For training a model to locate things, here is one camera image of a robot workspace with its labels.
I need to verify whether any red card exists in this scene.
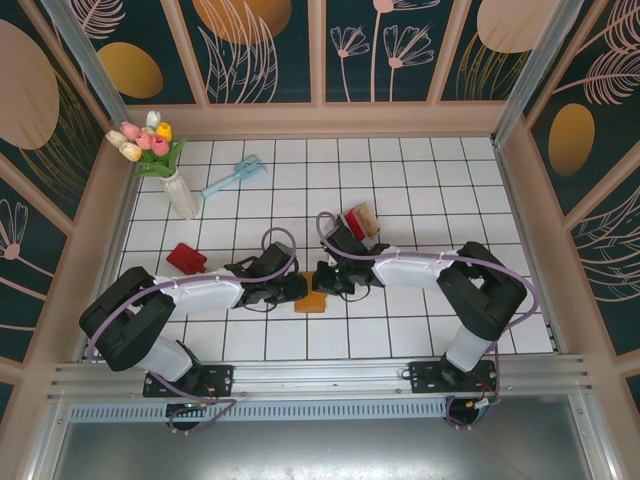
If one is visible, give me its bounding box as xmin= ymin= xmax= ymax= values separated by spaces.
xmin=341 ymin=209 xmax=370 ymax=242

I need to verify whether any gold card with black stripe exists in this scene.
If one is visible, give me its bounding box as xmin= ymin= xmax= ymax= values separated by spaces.
xmin=356 ymin=201 xmax=384 ymax=237

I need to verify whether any red block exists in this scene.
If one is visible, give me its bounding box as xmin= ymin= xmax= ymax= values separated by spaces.
xmin=165 ymin=242 xmax=209 ymax=277

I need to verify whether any light blue toy rake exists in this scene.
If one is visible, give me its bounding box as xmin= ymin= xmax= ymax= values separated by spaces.
xmin=200 ymin=154 xmax=269 ymax=200

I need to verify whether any white ribbed vase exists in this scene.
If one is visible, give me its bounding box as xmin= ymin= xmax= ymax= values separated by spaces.
xmin=160 ymin=172 xmax=200 ymax=221

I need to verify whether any pastel tulip bouquet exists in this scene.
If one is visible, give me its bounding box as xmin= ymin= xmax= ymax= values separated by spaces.
xmin=105 ymin=109 xmax=190 ymax=180

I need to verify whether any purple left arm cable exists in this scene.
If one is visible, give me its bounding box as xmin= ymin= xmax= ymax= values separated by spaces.
xmin=82 ymin=227 xmax=300 ymax=437

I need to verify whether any aluminium mounting rail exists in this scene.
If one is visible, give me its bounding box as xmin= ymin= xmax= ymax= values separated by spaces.
xmin=47 ymin=355 xmax=591 ymax=402

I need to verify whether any slotted grey cable duct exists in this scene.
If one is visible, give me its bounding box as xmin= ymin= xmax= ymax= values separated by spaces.
xmin=67 ymin=402 xmax=449 ymax=422

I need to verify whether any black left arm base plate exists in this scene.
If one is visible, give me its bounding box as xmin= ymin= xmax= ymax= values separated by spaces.
xmin=143 ymin=364 xmax=235 ymax=399

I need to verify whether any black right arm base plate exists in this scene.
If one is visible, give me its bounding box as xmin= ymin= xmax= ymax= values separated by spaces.
xmin=408 ymin=360 xmax=501 ymax=396

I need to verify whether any aluminium frame post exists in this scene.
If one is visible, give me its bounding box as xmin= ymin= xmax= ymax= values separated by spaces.
xmin=42 ymin=0 xmax=131 ymax=124
xmin=492 ymin=0 xmax=586 ymax=147

